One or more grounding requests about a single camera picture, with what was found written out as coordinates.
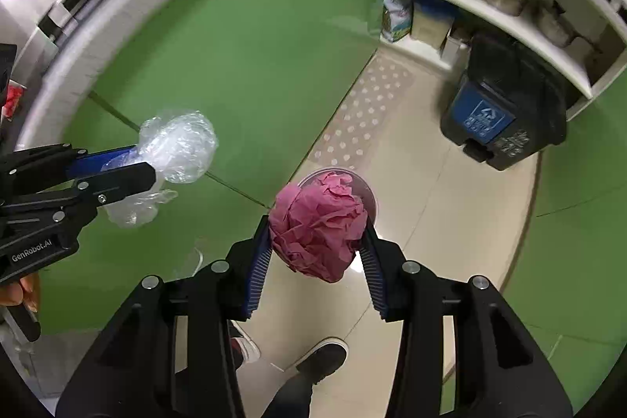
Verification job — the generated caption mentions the red packet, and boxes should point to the red packet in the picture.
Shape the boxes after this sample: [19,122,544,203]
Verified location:
[4,85,26,121]

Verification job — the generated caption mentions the small steel pot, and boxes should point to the small steel pot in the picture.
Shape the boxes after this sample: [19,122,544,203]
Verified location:
[534,2,589,49]

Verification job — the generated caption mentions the white and blue bag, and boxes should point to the white and blue bag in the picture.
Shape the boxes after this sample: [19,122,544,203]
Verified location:
[381,0,415,43]

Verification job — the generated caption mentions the dotted floor mat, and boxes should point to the dotted floor mat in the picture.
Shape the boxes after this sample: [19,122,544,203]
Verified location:
[304,56,415,169]

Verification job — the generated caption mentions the black shoe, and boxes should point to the black shoe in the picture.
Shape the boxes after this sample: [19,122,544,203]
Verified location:
[296,338,350,384]

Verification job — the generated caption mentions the white shelf unit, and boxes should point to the white shelf unit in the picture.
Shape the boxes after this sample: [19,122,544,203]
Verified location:
[384,0,627,122]

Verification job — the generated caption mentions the clear plastic wrap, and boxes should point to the clear plastic wrap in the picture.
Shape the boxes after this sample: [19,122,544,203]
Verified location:
[101,109,219,229]

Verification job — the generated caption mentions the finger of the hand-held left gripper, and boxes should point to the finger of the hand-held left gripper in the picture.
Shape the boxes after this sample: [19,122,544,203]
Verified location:
[0,161,158,224]
[0,143,144,185]

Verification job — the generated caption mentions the person's left hand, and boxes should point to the person's left hand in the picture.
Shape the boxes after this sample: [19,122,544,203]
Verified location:
[0,273,41,313]

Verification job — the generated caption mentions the beige box with blue lid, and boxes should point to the beige box with blue lid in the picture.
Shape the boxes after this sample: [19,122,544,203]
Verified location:
[410,0,458,51]

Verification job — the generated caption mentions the small white box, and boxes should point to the small white box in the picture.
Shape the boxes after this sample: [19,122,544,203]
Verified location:
[441,26,473,66]

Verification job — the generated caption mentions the black bin with blue label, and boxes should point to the black bin with blue label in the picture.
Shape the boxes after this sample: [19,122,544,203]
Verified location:
[439,32,569,171]

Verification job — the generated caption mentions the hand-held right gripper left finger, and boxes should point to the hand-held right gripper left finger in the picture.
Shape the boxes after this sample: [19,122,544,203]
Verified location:
[55,216,275,418]

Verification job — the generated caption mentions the pink paper ball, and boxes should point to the pink paper ball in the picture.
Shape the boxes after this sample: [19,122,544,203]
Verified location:
[268,172,369,284]

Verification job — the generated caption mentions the person's leg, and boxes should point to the person's leg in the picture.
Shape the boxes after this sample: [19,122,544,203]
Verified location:
[265,374,314,418]

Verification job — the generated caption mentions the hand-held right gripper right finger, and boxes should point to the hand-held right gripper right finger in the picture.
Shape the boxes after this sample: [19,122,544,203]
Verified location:
[359,224,574,418]

